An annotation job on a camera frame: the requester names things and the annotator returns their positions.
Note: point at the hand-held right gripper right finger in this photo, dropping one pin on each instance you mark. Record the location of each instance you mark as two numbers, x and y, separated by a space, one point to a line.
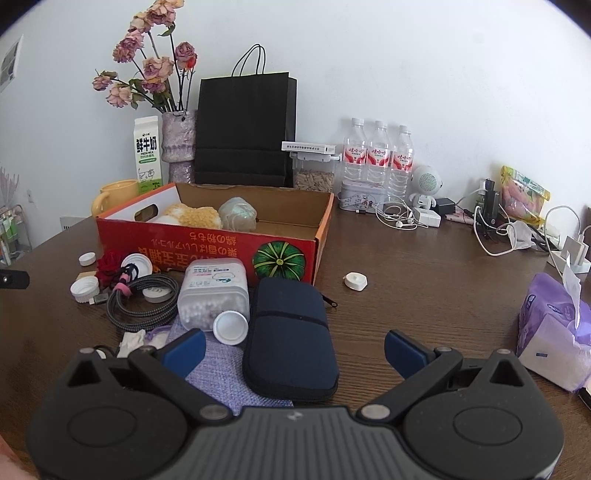
406 353

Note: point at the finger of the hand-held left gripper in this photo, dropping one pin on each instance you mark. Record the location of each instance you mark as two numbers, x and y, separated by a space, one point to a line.
14 280

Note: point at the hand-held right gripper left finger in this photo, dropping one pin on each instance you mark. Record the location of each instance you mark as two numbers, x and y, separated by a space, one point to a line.
184 353

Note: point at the white ribbed bottle cap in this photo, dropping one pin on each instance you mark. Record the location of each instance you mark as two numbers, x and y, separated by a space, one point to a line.
229 326

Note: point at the clear cotton swab box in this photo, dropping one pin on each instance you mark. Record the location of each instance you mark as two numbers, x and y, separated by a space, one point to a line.
207 295

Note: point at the small white cap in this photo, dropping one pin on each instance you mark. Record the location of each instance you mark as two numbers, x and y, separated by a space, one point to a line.
86 259
83 290

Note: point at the red rose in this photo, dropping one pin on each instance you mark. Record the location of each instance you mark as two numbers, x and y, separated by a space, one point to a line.
108 267

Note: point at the wide white lid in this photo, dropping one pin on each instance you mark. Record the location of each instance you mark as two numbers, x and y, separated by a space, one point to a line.
138 263

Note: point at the navy zip case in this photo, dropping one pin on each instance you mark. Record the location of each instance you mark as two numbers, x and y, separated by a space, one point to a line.
291 341

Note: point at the orange cardboard box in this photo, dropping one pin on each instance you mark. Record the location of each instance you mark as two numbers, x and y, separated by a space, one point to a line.
207 244

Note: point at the crumpled white tissue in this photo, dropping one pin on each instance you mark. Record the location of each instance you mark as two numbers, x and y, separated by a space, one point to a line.
131 341

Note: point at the white round disc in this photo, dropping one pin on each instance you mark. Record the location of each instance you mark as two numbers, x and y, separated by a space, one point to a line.
156 293

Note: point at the lavender sprigs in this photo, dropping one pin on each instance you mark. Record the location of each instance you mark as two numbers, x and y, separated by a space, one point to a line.
7 184

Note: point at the yellow mug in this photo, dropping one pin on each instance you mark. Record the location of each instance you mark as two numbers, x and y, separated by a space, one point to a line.
115 191

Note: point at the white power adapter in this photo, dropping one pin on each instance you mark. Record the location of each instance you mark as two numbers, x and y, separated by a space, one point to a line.
427 217

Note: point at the yellow fluffy sponge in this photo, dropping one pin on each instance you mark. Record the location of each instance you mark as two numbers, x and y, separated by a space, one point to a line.
194 214

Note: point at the purple tissue pack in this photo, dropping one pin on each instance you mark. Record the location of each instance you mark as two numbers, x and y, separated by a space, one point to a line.
549 332

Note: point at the iridescent wrapped ball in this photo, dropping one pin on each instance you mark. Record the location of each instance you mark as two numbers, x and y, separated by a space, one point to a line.
238 212

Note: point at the black power adapter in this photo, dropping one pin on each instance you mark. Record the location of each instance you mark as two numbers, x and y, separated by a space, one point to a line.
445 206

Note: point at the printed tin box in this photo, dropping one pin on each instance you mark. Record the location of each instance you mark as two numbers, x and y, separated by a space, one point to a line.
362 198

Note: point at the black electronic device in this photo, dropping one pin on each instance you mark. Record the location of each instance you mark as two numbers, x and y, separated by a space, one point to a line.
490 203

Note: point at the white robot speaker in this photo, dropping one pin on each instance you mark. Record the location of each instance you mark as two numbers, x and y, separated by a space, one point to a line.
427 177

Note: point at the white green milk carton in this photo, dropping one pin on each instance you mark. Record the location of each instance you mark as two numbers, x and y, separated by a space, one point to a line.
147 152

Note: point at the clear water bottle red label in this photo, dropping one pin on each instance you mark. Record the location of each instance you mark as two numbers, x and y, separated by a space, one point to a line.
379 157
355 157
400 161

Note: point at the yellow snack bag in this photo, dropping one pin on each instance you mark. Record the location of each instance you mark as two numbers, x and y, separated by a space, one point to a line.
524 198

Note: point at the clear seed container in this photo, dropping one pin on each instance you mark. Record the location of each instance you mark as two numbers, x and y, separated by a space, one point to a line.
314 180

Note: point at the white charger on power strip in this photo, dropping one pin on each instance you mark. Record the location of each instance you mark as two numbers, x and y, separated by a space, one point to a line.
577 251

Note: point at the purple textured vase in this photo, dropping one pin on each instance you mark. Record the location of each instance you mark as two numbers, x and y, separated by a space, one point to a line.
178 138

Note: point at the flat white box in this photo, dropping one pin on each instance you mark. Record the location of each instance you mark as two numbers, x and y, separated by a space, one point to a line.
308 147

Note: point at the black paper bag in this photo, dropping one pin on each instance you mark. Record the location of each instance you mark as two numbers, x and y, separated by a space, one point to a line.
244 129

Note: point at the dried pink rose bouquet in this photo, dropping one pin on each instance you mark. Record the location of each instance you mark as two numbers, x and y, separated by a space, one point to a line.
157 69

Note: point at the wall vent panel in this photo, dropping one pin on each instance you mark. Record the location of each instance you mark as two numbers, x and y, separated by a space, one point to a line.
10 64

